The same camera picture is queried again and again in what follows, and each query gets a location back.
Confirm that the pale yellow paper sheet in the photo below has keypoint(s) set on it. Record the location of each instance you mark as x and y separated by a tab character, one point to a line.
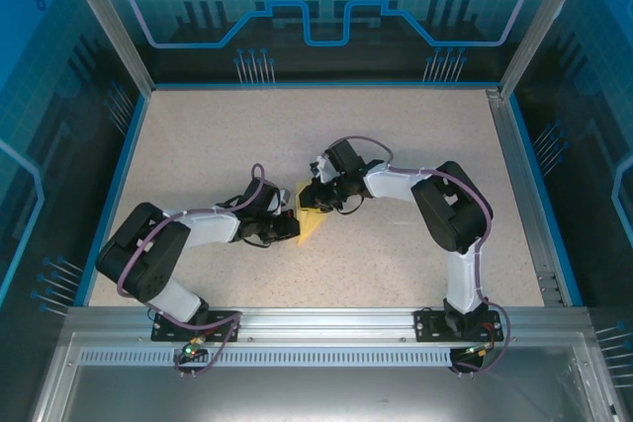
309	229

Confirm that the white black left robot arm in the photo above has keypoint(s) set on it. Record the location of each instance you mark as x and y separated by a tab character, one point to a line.
212	229

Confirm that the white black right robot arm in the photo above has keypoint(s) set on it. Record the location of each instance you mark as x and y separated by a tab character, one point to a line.
462	278

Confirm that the grey metal sheet panel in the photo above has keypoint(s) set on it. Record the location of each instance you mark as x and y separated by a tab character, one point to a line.
316	392

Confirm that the blue table edge strip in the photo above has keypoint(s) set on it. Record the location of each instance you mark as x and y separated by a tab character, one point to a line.
546	204
111	199

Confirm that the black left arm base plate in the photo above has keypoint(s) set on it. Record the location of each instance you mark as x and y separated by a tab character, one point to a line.
222	325

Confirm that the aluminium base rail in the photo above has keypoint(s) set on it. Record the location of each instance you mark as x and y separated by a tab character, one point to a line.
326	323

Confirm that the blue printed circuit wall panel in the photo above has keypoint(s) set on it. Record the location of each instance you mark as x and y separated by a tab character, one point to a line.
321	66

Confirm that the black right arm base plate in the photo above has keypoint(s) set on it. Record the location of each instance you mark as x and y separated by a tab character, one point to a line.
427	325

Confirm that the aluminium side rail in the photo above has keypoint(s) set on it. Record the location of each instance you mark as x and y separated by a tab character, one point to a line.
519	185

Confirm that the blue printed side wall panel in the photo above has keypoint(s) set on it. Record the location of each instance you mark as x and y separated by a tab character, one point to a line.
593	145
49	145

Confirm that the aluminium frame post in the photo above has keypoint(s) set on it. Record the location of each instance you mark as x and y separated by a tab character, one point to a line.
544	22
114	26

